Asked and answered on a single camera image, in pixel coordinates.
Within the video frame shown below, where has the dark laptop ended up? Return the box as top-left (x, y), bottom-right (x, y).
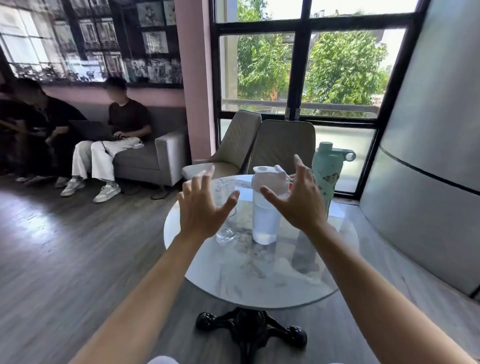
top-left (69, 120), bottom-right (121, 142)

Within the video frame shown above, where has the black window frame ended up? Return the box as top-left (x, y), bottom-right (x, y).
top-left (208, 0), bottom-right (432, 200)

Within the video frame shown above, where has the person's right forearm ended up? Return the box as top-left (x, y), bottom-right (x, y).
top-left (305, 223), bottom-right (479, 364)

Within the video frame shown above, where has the person's left hand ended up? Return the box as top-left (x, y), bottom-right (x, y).
top-left (177, 165), bottom-right (241, 241)

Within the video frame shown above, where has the black floor cable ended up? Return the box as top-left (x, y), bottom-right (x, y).
top-left (122, 184), bottom-right (177, 200)

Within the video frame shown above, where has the person's left forearm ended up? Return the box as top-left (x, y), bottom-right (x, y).
top-left (69, 233), bottom-right (211, 364)

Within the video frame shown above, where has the clear drinking glass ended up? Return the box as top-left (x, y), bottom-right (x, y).
top-left (215, 206), bottom-right (238, 243)

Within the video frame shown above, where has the balcony railing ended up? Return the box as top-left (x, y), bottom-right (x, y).
top-left (221, 98), bottom-right (381, 120)

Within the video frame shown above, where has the beige upholstered chair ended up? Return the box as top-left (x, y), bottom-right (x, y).
top-left (182, 109), bottom-right (262, 181)
top-left (247, 119), bottom-right (317, 177)

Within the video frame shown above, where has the round marble table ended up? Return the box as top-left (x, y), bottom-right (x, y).
top-left (163, 174), bottom-right (361, 310)

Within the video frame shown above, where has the black and white wall mural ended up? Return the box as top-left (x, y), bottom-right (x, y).
top-left (0, 0), bottom-right (184, 89)

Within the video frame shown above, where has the teal water bottle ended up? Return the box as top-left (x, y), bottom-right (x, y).
top-left (311, 142), bottom-right (356, 218)

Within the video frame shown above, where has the white water filter pitcher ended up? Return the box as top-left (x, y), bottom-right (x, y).
top-left (251, 164), bottom-right (292, 246)

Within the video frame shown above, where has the black table base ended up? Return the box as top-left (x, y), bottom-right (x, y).
top-left (195, 307), bottom-right (308, 364)

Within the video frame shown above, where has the person's right hand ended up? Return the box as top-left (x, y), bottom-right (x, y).
top-left (260, 154), bottom-right (329, 235)

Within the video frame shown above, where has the grey sofa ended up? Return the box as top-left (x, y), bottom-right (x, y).
top-left (67, 101), bottom-right (188, 187)

